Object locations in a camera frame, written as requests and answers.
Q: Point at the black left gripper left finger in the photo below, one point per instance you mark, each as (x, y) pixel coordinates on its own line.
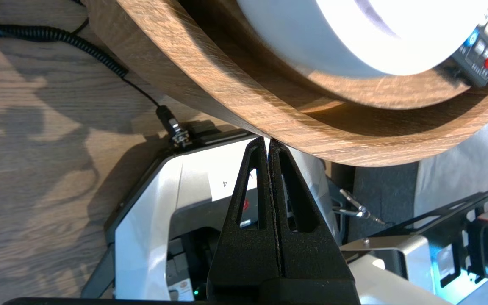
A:
(244, 258)

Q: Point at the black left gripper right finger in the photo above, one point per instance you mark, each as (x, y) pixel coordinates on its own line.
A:
(311, 258)

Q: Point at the curved wooden table drawer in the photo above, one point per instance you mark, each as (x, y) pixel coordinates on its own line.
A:
(235, 93)

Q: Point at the white round smart speaker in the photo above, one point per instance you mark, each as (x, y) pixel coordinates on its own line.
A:
(333, 38)

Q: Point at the black TV remote control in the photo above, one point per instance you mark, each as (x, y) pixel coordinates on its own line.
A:
(485, 46)

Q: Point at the silver robot chassis with label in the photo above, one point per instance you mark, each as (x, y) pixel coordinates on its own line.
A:
(151, 233)

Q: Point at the gray fabric bed frame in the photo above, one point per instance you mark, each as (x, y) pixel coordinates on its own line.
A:
(472, 161)

